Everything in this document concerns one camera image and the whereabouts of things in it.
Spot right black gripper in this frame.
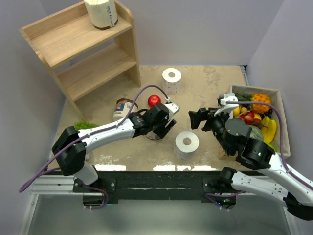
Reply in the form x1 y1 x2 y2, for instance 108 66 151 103
188 106 231 153

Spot paper roll plain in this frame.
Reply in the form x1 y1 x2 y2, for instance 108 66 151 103
84 0 118 30

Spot paper roll cartoon label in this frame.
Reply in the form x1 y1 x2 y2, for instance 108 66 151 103
146 132 161 141

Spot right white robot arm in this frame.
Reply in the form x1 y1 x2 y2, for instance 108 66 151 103
188 108 313 221

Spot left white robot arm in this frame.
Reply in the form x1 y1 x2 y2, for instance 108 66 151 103
52 102 180 192

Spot wooden three-tier shelf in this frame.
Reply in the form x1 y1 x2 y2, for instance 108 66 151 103
20 0 141 120

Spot white paper towel roll front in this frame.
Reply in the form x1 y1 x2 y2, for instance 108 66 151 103
174 131 200 160

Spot red apple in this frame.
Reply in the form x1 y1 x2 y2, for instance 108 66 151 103
147 94 162 107

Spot yellow lemon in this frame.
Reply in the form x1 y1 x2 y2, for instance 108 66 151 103
233 106 241 118

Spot red cherries cluster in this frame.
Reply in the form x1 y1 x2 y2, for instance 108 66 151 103
239 111 262 126

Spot floral paper towel roll back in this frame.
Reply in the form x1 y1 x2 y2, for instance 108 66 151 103
162 68 182 95

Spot green melon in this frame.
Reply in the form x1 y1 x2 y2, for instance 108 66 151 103
250 126 264 141

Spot pineapple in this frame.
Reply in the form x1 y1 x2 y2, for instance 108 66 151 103
234 92 273 115

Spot yellow bananas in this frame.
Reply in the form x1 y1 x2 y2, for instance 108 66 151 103
261 116 277 143

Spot green pear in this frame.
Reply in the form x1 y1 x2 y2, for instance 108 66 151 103
266 143 277 152

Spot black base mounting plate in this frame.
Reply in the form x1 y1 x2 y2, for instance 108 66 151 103
73 171 237 209

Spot wicker basket with liner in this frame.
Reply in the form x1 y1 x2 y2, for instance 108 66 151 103
225 84 291 159

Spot green grapes bunch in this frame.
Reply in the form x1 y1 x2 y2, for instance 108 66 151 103
74 121 99 131

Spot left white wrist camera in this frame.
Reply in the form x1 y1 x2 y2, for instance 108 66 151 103
165 98 180 119

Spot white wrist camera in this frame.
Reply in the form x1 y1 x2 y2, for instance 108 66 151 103
214 93 239 116
165 98 180 119

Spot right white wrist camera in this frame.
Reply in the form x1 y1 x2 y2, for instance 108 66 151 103
214 93 239 116

